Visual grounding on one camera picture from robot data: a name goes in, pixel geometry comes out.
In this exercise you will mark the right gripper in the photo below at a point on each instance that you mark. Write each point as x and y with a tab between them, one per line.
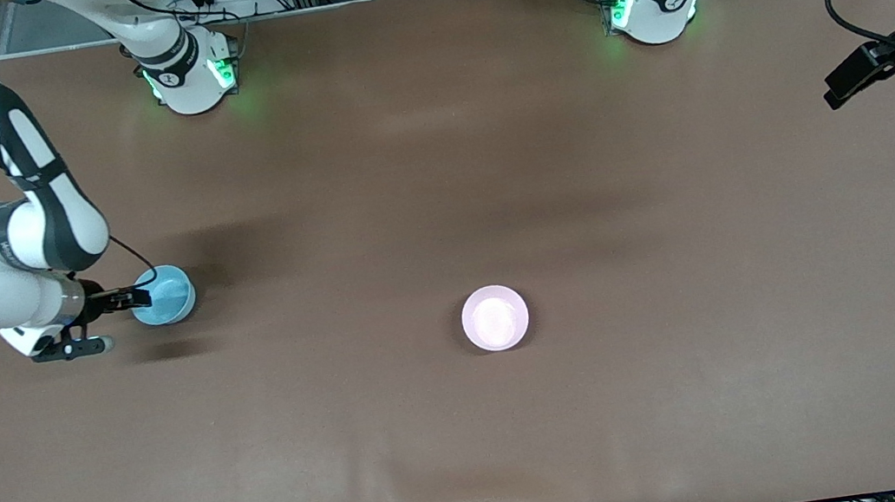
97	305

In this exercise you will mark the light blue bowl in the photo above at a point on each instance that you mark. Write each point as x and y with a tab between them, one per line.
172	300

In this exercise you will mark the pink bowl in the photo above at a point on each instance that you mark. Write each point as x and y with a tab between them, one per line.
496	319

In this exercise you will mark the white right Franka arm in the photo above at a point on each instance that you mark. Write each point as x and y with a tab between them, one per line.
48	211

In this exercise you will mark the brown table mat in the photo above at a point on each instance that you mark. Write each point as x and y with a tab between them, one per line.
474	440

